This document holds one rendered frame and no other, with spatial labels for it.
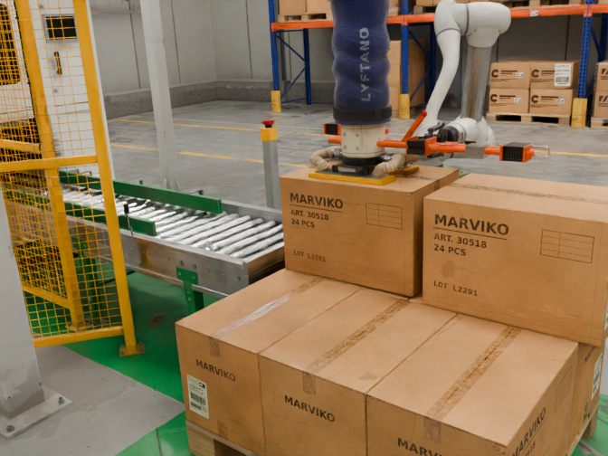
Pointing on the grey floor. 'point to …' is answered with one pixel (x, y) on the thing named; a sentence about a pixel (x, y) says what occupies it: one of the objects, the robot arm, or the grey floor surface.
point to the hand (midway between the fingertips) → (424, 146)
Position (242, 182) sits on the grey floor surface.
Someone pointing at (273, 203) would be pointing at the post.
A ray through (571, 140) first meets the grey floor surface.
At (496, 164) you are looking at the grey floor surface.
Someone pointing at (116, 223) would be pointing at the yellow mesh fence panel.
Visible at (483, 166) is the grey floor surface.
